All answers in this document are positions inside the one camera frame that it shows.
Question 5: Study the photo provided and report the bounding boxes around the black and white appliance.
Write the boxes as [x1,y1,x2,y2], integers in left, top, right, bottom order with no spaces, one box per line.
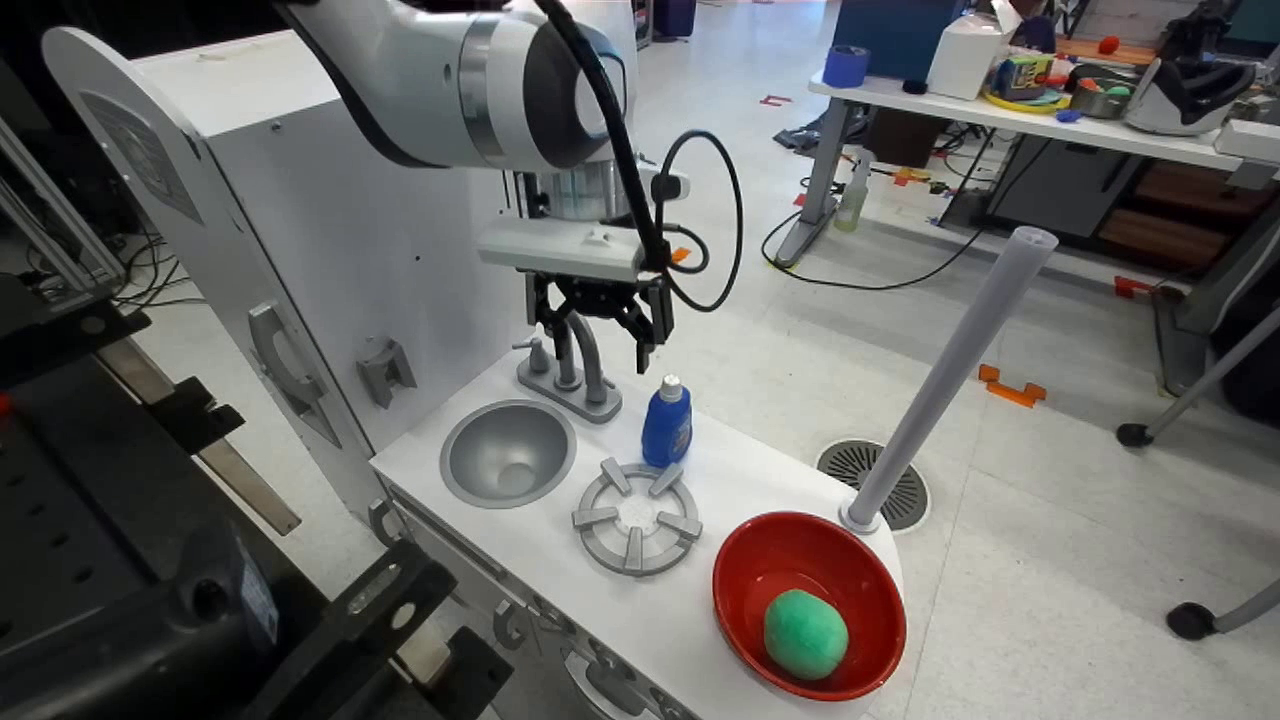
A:
[1120,12,1264,138]

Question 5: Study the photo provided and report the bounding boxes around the grey toy kitchen pole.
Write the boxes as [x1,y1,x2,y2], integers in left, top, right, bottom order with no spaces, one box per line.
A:
[835,226,1063,537]

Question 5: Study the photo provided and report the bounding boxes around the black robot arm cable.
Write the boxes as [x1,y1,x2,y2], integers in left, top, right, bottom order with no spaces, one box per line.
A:
[529,0,750,320]

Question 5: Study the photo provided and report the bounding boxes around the grey cabinet side hook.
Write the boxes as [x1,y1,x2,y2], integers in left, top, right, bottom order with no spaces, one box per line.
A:
[354,336,421,410]

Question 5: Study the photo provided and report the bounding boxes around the red bowl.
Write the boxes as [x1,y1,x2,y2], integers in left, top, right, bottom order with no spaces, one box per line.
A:
[707,508,914,707]

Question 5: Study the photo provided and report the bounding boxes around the silver wrist camera bar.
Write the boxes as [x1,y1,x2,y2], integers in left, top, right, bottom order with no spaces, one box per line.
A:
[477,219,672,290]

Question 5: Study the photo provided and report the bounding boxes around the green sponge ball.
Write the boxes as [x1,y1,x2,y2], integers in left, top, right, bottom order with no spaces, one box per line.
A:
[761,590,851,686]

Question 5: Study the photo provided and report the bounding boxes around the black floor cable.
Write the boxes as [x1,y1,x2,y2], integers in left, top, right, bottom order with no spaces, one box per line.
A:
[755,128,1014,298]

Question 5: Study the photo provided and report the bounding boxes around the grey toy sink bowl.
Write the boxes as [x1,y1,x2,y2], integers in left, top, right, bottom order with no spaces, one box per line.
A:
[438,398,580,512]

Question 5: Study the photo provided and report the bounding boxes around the grey toy tap handle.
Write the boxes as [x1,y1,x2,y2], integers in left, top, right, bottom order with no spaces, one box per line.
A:
[519,334,556,386]

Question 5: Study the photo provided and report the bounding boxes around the clear spray bottle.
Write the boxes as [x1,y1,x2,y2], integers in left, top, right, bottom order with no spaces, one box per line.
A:
[834,141,882,233]

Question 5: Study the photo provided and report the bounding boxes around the round floor drain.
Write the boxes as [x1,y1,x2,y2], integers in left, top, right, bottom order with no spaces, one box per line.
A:
[812,435,931,537]

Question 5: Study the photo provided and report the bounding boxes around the metal faucet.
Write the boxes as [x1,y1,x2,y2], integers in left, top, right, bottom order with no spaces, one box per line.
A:
[512,350,623,427]

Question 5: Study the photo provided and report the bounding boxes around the white box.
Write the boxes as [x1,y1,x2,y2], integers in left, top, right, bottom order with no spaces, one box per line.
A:
[926,12,1020,106]

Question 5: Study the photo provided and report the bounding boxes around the aluminium frame rail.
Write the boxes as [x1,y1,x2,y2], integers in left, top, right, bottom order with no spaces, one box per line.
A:
[0,114,134,300]

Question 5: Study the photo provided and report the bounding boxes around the blue bin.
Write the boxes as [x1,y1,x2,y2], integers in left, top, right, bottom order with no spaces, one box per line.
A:
[834,0,974,79]

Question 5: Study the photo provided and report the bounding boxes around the grey stand leg with caster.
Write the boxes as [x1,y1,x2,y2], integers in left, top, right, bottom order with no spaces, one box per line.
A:
[1111,311,1280,453]
[1163,583,1280,646]

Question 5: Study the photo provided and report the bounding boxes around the black robot stand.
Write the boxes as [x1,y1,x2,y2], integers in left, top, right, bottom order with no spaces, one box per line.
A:
[0,300,515,720]

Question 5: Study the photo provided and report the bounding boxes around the grey toy stove burner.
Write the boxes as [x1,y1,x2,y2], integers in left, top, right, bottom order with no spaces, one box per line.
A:
[569,455,707,582]

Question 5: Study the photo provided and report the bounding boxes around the white toy kitchen cabinet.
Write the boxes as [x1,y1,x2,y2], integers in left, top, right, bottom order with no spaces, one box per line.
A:
[38,20,536,523]

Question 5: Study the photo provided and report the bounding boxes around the grey cabinet door handle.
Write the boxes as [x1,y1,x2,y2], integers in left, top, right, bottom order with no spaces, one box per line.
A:
[243,298,331,416]

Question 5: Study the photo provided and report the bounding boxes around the blue bottle white cap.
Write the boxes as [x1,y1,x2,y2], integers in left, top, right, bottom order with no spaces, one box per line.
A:
[640,372,698,475]

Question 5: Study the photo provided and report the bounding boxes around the white work table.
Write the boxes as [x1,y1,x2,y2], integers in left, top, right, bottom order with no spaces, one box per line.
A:
[770,68,1280,272]

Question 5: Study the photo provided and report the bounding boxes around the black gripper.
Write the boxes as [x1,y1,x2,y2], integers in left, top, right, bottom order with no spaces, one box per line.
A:
[524,272,682,382]

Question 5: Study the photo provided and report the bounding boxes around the white toy kitchen counter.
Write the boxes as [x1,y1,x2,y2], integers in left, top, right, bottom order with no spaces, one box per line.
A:
[363,350,920,720]

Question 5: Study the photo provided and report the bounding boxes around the blue cup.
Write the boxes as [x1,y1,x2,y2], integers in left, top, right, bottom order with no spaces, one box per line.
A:
[821,41,871,94]

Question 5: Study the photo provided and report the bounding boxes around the colourful toy pile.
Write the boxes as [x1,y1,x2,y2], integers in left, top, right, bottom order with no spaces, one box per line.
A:
[979,46,1081,122]

